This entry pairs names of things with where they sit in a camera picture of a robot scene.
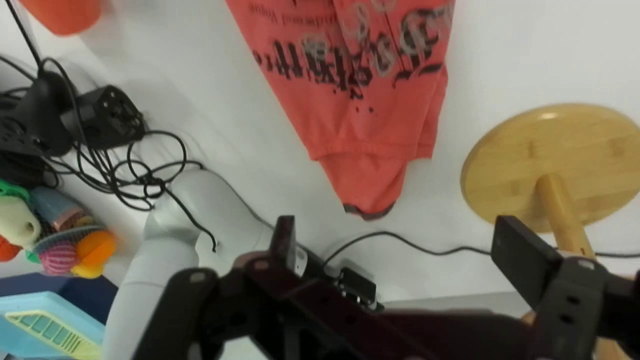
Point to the light blue plastic tray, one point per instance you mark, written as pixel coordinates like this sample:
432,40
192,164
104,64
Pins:
13,305

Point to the yellow green grid item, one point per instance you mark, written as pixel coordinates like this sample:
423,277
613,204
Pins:
47,333

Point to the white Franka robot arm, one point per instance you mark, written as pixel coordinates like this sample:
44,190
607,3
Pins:
153,281

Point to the orange plastic cup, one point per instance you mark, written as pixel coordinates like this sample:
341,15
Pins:
63,16

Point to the orange printed sweater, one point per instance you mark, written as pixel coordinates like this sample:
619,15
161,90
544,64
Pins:
372,127

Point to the wooden mug tree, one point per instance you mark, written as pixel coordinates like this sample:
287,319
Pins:
567,152

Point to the pink orange knit toy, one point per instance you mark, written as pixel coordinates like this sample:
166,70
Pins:
87,253

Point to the small red toy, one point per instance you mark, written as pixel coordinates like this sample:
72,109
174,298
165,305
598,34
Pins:
6,250

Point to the black plastic device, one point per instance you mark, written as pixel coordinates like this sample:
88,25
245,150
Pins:
32,127

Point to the black power adapter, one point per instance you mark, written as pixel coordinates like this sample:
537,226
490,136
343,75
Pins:
106,117

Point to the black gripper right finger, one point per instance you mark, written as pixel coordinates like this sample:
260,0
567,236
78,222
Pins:
580,307

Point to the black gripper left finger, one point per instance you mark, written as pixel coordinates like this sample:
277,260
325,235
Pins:
233,313

